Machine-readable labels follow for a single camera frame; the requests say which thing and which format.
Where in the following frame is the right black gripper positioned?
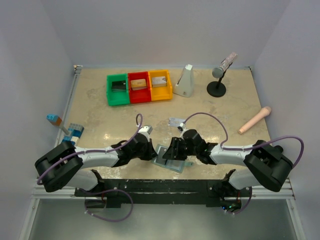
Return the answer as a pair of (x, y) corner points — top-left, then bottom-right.
(162, 136), (199, 161)

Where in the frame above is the green card holder wallet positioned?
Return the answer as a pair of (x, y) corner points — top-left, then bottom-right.
(151, 144), (194, 173)

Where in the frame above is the white credit card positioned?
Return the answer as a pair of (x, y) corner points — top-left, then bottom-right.
(168, 117), (185, 128)

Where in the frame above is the black credit card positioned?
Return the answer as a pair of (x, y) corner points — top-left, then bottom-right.
(154, 146), (167, 166)

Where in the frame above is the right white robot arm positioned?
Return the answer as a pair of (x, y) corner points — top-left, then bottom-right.
(163, 129), (294, 196)

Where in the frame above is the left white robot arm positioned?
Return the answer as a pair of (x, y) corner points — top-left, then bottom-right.
(34, 133), (158, 193)

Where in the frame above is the tan card in bin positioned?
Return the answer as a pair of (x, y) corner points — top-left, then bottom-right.
(130, 78), (147, 91)

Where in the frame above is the silver card in bin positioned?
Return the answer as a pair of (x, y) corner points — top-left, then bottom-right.
(151, 76), (167, 88)

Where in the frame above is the black card in bin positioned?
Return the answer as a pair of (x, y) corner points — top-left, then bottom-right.
(111, 80), (127, 92)

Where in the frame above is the yellow plastic bin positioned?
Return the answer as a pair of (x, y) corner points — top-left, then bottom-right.
(148, 69), (173, 102)

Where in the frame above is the red plastic bin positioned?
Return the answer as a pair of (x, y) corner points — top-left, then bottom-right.
(127, 71), (152, 104)

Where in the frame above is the white metronome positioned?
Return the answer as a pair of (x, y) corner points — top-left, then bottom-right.
(173, 64), (195, 98)

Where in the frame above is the green plastic bin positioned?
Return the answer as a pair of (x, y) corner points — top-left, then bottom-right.
(106, 73), (130, 107)

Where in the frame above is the black microphone stand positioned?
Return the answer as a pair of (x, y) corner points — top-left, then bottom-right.
(206, 63), (226, 98)

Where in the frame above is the blue toy brick stack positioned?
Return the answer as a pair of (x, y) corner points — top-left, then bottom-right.
(61, 123), (85, 146)

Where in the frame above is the grey glitter microphone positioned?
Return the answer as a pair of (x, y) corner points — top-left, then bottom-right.
(212, 52), (238, 79)

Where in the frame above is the black microphone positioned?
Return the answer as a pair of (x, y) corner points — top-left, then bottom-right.
(274, 145), (284, 153)

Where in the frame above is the blue orange brick hammer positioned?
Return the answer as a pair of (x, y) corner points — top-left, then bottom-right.
(46, 114), (71, 136)

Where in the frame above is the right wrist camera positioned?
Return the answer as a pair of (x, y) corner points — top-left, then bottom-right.
(177, 122), (188, 135)

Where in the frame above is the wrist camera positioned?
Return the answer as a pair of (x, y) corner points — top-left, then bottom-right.
(177, 122), (188, 135)
(138, 125), (153, 138)

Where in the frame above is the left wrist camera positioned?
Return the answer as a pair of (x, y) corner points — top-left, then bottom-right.
(138, 125), (153, 138)

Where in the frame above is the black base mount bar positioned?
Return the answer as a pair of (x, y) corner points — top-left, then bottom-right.
(74, 179), (250, 208)

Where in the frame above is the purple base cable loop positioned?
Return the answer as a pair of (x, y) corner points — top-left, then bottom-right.
(84, 189), (135, 223)

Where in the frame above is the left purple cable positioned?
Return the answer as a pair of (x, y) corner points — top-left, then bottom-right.
(36, 113), (144, 186)

